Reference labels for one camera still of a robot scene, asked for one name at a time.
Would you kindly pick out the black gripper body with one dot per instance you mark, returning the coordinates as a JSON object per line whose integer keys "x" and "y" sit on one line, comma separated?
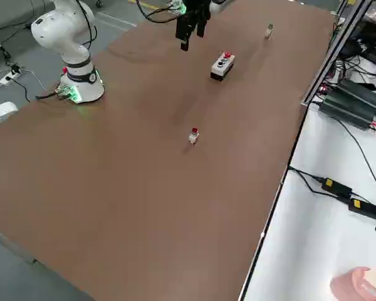
{"x": 195, "y": 5}

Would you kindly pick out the green push button switch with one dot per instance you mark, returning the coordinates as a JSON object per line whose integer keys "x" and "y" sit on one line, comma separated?
{"x": 268, "y": 32}

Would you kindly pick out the white control box, black base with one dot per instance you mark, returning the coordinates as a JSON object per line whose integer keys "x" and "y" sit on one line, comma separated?
{"x": 222, "y": 64}

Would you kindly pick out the dark green power supply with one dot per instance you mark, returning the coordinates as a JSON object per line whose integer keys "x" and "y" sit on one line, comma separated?
{"x": 347, "y": 111}
{"x": 363, "y": 92}

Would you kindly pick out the white power strip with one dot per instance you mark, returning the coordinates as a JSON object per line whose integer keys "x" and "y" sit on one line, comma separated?
{"x": 10, "y": 77}

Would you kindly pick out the white device with yellow label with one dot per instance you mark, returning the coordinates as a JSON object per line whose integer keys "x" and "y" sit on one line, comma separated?
{"x": 0, "y": 113}

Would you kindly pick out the black adapter with yellow label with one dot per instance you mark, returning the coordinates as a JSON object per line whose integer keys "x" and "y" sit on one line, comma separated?
{"x": 365, "y": 208}
{"x": 336, "y": 187}

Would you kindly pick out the red push button switch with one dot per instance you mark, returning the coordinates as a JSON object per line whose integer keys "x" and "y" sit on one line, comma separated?
{"x": 193, "y": 136}

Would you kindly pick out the aluminium frame rail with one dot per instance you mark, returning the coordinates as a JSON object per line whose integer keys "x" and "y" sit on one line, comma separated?
{"x": 335, "y": 53}

